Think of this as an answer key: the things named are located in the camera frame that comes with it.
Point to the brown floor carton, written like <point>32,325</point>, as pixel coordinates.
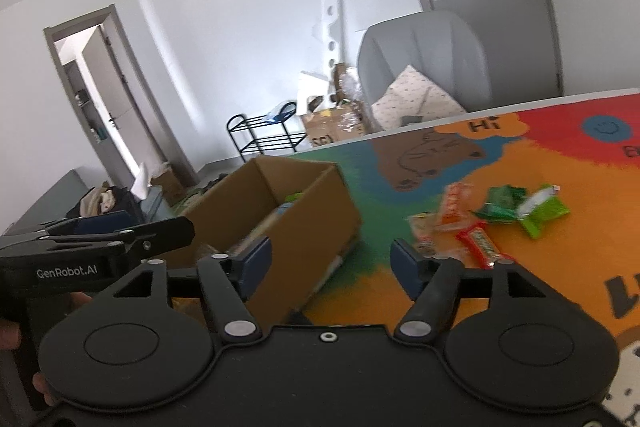
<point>325,127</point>

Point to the black metal shoe rack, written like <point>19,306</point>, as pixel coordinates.
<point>265,139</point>

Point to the grey open door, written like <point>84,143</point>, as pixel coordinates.
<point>115,97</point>

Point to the red candy bar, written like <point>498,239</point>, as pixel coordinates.
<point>482,244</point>

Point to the orange striped cracker packet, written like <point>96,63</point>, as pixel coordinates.
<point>455,203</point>

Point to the brown cardboard box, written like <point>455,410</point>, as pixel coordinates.
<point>320,227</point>

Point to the blue plastic bag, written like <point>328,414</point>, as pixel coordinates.
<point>277,113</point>

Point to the white foam board with holes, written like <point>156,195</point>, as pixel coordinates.
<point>330,32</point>

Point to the white dotted cushion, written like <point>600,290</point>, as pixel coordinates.
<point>410,97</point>

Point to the light green snack packet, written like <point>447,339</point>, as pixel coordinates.
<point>542,209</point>

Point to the grey sofa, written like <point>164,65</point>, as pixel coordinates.
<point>55,192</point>

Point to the white paper box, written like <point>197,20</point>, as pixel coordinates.
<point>310,84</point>

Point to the dark clothes pile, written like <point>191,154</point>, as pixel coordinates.
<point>115,203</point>

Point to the person's left hand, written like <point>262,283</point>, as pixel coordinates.
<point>9,336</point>

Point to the printed cat table mat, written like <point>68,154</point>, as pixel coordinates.
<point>550,167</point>

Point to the small clear snack packet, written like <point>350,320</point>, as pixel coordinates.
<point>425,232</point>

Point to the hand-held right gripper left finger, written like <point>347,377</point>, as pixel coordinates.
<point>255,264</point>

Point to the grey chair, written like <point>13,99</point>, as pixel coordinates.
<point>425,47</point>

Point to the dark green snack packet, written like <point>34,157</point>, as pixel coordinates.
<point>502,203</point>

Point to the white bag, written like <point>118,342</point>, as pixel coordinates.
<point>141,181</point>

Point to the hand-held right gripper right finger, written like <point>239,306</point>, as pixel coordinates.
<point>407,269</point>

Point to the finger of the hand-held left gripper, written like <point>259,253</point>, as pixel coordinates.
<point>100,221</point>
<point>165,234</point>

